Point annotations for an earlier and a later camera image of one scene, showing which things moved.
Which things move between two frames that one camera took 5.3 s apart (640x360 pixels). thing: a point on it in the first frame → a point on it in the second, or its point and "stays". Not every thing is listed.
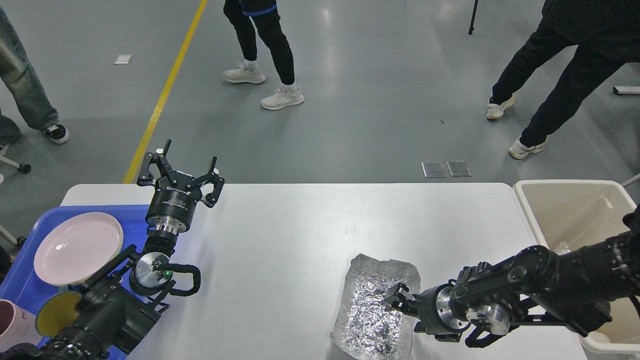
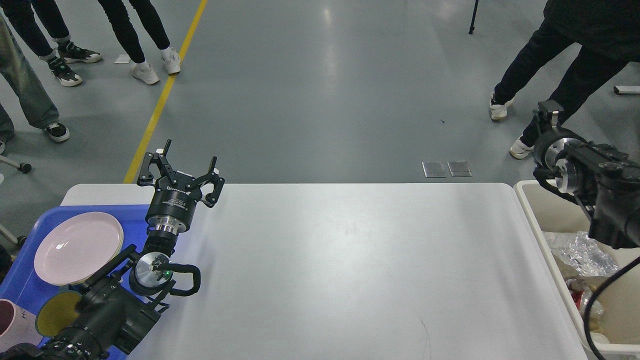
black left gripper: [172, 205] stays
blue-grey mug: [55, 311] stays
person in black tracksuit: [606, 33] stays
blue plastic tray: [21, 283] stays
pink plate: [77, 247] stays
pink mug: [17, 326] stays
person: [265, 14] → [121, 12]
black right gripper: [432, 307] → [548, 111]
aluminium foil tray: [363, 329] → [577, 249]
